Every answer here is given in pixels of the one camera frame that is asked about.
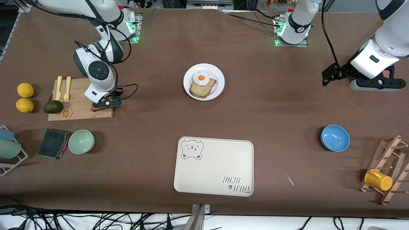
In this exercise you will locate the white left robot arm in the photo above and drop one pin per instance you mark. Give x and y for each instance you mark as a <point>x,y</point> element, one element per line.
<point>386,41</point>

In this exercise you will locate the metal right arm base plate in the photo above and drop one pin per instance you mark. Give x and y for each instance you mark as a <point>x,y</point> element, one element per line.
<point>138,32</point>

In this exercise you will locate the small white paper scrap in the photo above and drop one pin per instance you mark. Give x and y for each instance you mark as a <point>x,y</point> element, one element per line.
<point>290,180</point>

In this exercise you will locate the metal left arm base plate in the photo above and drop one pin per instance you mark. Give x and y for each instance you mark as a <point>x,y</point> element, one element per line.
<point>292,45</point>

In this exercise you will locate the yellow plastic knife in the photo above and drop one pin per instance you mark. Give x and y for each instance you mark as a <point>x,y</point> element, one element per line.
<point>58,88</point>

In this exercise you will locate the pale green bowl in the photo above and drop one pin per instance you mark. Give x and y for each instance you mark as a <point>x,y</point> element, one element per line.
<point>81,142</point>

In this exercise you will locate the white round plate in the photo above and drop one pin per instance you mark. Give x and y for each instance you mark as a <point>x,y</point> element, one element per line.
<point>219,91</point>

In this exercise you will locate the brown bread slice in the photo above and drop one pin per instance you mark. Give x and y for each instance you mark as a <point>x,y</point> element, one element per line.
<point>100,109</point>
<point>201,91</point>

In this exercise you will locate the wooden cutting board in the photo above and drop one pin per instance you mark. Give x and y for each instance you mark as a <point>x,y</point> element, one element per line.
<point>80,110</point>

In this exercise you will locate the blue bowl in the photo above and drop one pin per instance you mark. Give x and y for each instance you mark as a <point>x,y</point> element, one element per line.
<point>335,138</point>

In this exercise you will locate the toy fried egg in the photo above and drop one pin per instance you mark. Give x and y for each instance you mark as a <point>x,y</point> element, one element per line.
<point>201,78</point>

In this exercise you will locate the dark green avocado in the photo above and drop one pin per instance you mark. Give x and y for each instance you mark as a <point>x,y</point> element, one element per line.
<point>53,107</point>

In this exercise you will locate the dark grey folded cloth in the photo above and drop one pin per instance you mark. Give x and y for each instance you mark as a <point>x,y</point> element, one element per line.
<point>52,143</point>

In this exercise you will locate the wooden peg rack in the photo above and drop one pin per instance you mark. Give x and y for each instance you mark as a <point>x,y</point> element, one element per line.
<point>397,179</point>

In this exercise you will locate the orange slice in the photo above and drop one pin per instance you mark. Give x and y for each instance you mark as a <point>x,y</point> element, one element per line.
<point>66,113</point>

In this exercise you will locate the yellow plastic fork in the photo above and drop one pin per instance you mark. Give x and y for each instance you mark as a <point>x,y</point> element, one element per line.
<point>67,89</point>

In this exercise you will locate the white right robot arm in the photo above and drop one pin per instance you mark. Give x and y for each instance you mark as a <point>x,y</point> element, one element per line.
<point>99,72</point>

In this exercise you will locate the light blue cup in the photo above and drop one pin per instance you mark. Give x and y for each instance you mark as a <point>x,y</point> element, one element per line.
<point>5,134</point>

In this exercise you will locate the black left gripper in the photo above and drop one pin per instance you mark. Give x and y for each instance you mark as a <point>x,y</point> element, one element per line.
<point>346,71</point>

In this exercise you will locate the grey metal bracket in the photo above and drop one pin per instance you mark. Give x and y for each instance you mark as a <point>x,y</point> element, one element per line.
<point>199,217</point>

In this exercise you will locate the yellow cup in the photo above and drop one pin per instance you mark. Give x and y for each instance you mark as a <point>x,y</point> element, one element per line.
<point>378,180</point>

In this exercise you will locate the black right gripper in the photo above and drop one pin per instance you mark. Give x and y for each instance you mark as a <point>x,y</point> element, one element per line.
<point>119,93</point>

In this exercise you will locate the yellow lemon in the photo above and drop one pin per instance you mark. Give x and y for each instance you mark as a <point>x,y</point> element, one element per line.
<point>25,90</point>
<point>25,105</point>

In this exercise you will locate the cream bear print tray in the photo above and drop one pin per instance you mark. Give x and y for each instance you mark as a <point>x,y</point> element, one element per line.
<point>214,166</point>

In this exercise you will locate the pale green cup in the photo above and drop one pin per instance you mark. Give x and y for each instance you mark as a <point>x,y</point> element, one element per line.
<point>9,149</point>

